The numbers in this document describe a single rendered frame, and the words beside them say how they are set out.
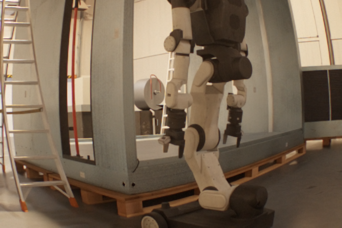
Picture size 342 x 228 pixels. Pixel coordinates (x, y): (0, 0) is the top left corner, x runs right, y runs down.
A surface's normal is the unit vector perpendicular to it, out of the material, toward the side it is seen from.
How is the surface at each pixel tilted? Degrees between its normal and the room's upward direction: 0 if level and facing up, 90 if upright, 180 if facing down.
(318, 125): 90
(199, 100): 115
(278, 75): 90
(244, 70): 90
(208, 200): 90
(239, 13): 105
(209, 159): 60
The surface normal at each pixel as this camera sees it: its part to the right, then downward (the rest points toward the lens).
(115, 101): -0.70, 0.00
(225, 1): 0.64, -0.05
